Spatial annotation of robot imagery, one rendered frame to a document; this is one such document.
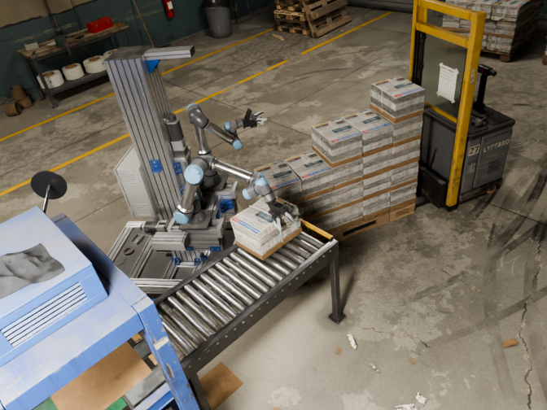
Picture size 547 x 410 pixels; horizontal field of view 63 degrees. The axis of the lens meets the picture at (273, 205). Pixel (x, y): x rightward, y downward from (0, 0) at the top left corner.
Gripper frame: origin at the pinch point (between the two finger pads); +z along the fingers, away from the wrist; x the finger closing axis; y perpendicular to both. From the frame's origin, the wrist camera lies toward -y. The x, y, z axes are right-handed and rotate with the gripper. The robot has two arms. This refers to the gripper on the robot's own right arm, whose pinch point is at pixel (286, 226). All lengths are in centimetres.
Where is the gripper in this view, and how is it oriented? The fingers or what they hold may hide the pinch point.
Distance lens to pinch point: 290.7
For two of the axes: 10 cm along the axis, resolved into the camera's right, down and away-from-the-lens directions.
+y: -5.0, 1.0, 8.6
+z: 4.7, 8.6, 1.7
